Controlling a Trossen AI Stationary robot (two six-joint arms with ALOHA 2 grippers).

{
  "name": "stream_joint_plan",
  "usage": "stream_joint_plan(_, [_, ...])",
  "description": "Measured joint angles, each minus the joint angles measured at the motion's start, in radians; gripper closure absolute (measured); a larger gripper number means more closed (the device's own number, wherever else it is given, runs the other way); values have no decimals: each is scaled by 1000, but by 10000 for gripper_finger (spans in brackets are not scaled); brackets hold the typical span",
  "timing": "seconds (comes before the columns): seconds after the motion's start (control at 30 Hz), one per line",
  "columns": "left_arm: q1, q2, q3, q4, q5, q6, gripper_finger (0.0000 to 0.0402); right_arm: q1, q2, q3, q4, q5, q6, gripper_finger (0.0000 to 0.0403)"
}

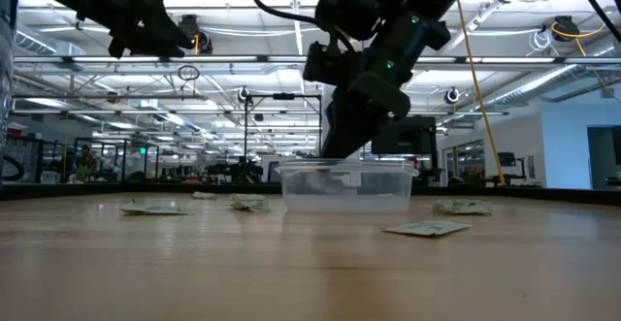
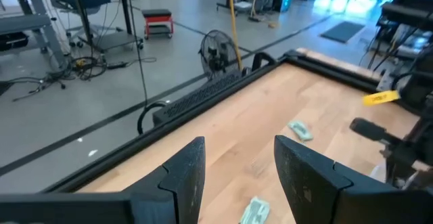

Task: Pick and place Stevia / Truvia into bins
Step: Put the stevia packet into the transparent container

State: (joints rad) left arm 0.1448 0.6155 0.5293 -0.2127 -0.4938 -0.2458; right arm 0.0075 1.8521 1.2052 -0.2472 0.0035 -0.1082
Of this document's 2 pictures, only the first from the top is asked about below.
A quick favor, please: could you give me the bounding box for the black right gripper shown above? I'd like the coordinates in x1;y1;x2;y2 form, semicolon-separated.
319;12;453;160

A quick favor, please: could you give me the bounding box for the clear plastic bin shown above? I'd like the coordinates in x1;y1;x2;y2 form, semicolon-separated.
275;157;420;214

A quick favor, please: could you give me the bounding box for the black monitor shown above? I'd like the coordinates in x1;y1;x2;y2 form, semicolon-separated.
371;115;438;156

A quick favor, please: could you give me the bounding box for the person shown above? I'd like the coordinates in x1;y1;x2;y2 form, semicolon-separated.
76;144;99;181

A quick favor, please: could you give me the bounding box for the small black monitor stand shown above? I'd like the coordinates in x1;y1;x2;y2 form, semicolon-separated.
486;151;528;186

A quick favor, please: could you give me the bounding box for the black table rim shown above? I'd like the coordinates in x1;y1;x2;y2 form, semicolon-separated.
0;180;621;207

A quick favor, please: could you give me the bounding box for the black ceiling cable reel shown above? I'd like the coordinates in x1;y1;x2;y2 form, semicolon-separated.
177;14;214;55
551;15;581;43

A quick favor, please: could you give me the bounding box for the black hanging cable loop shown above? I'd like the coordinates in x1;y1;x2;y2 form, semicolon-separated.
177;64;201;82

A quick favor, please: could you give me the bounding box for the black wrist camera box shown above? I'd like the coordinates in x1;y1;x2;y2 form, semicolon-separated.
302;41;363;87

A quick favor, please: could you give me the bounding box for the black metal frame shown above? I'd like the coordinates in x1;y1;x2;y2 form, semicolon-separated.
243;93;323;160

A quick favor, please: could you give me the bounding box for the yellow hanging cable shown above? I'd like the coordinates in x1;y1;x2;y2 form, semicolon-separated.
455;0;507;185

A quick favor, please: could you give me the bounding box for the grey translucent post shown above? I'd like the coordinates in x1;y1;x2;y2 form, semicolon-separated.
0;0;18;182

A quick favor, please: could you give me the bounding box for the silver ventilation duct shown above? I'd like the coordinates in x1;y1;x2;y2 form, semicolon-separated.
479;44;621;112

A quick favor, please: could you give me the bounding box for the black curved hose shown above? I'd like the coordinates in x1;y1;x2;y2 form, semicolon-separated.
2;154;26;183

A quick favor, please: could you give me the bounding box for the thick black diagonal cable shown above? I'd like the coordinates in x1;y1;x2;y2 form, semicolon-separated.
568;0;621;42

